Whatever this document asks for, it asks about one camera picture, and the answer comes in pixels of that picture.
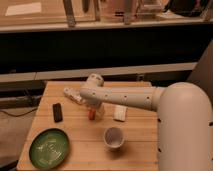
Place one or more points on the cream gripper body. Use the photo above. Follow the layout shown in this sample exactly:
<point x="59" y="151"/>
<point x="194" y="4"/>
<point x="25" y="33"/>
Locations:
<point x="99" y="112"/>

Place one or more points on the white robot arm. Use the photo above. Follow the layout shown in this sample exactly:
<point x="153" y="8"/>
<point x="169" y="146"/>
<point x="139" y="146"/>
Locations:
<point x="184" y="119"/>

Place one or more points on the white sponge block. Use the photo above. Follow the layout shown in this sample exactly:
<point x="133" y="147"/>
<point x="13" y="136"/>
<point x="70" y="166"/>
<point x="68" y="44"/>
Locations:
<point x="120" y="113"/>

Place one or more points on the white paper cup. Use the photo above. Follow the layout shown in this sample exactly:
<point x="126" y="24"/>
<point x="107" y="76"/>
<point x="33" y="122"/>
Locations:
<point x="113" y="138"/>

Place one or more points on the black rectangular block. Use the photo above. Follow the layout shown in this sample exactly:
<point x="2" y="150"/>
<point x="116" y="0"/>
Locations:
<point x="57" y="112"/>

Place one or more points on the green plate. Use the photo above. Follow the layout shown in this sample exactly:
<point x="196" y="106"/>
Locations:
<point x="49" y="149"/>

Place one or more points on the white paper sheet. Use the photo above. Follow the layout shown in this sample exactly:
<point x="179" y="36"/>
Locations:
<point x="29" y="8"/>

